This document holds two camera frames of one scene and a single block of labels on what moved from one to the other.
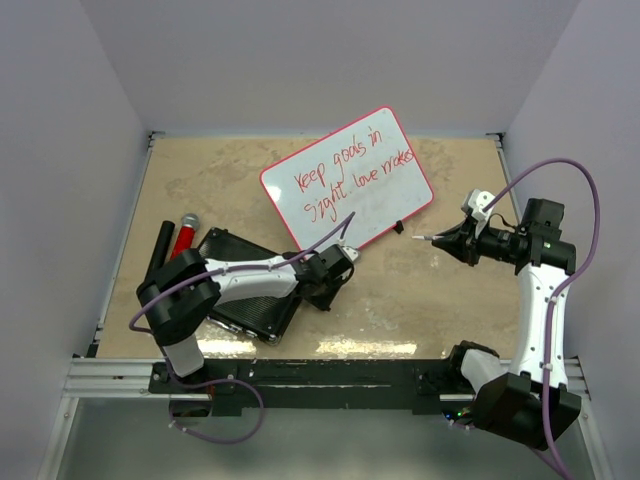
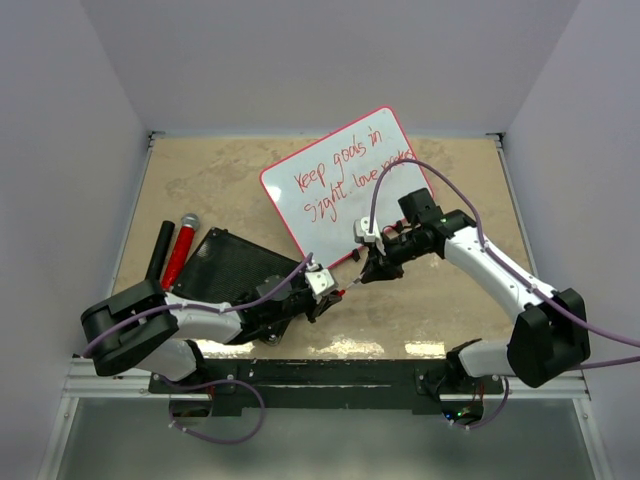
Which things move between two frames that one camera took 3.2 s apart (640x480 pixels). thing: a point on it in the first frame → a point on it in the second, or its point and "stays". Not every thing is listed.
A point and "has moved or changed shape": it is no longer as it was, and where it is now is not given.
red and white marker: (426, 237) has moved or changed shape
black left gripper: (324, 303) → (317, 308)
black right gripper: (469, 249) → (381, 267)
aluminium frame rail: (88, 375) stays
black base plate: (416, 384) stays
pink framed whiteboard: (366, 167) stays
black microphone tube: (159, 254) stays
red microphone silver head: (190, 223) stays
